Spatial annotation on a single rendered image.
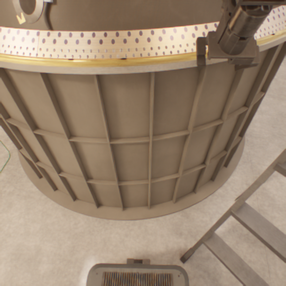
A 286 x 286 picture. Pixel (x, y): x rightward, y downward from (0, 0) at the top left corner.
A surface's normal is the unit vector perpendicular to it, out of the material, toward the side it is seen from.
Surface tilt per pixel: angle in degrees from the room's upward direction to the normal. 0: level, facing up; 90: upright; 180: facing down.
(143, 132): 90
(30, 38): 43
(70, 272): 0
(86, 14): 62
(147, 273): 0
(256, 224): 0
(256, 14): 30
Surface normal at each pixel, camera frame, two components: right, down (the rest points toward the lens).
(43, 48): -0.11, 0.03
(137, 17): 0.10, 0.35
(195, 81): 0.29, 0.72
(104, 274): -0.01, -0.66
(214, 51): -0.02, -0.19
